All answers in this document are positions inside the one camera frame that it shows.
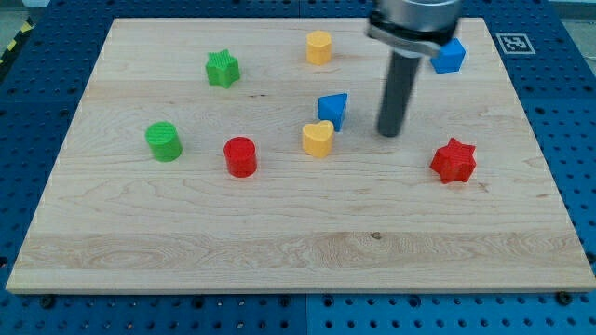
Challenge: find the yellow heart block front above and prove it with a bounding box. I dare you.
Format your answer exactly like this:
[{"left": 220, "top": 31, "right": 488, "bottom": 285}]
[{"left": 302, "top": 120, "right": 334, "bottom": 158}]

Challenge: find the yellow heart block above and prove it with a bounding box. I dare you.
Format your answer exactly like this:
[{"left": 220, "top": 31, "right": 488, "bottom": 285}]
[
  {"left": 302, "top": 120, "right": 334, "bottom": 158},
  {"left": 306, "top": 30, "right": 332, "bottom": 65}
]

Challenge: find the wooden board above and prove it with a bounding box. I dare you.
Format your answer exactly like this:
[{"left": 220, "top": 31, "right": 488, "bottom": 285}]
[{"left": 7, "top": 18, "right": 595, "bottom": 295}]

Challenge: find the red cylinder block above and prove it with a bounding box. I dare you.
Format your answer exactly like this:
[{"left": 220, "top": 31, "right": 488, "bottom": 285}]
[{"left": 223, "top": 137, "right": 257, "bottom": 178}]

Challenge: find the blue triangle block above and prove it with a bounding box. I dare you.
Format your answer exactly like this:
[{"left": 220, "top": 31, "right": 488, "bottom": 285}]
[{"left": 317, "top": 93, "right": 348, "bottom": 132}]

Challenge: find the green star block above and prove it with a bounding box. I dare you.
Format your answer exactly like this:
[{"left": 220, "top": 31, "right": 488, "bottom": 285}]
[{"left": 205, "top": 49, "right": 240, "bottom": 88}]

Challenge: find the yellow heart block rear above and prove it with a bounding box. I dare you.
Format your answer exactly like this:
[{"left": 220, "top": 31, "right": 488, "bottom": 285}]
[{"left": 306, "top": 30, "right": 332, "bottom": 65}]

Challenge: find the green cylinder block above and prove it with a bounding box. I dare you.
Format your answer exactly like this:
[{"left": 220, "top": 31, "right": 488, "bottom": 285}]
[{"left": 145, "top": 121, "right": 183, "bottom": 162}]

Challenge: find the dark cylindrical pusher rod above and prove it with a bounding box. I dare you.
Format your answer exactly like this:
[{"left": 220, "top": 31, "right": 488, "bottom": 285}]
[{"left": 376, "top": 52, "right": 420, "bottom": 138}]

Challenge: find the red star block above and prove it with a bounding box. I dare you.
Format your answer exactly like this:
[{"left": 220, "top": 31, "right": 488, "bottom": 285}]
[{"left": 429, "top": 138, "right": 477, "bottom": 184}]

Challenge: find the blue pentagon block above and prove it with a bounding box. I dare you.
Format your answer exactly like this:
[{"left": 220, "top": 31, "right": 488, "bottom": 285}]
[{"left": 430, "top": 38, "right": 467, "bottom": 74}]

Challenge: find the fiducial marker tag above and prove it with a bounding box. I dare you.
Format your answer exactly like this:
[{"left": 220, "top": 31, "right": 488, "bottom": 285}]
[{"left": 496, "top": 33, "right": 535, "bottom": 55}]

